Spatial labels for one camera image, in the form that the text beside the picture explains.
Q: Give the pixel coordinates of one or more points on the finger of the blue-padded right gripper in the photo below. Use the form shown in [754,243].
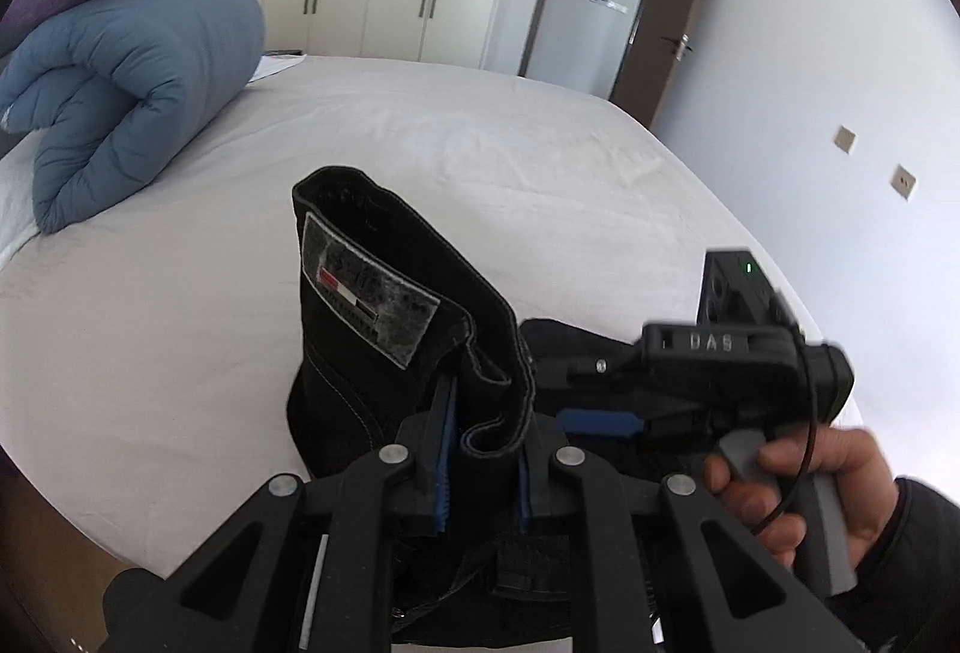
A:
[600,422]
[571,361]

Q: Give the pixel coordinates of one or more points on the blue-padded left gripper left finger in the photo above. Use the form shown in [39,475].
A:
[424,500]

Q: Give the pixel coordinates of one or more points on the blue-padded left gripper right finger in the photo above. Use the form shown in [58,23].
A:
[539,494]

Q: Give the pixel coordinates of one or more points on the black jeans pants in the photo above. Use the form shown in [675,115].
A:
[388,308]

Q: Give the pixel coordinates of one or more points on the brown room door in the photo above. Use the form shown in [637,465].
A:
[661,41]

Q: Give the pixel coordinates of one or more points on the person's right hand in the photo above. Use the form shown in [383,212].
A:
[848,462]

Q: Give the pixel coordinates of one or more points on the white towel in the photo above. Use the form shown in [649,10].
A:
[17,222]

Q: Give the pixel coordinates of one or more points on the rolled blue duvet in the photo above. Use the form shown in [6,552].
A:
[115,89]

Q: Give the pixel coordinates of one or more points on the beige wall socket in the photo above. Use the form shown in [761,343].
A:
[903,182]
[845,139]

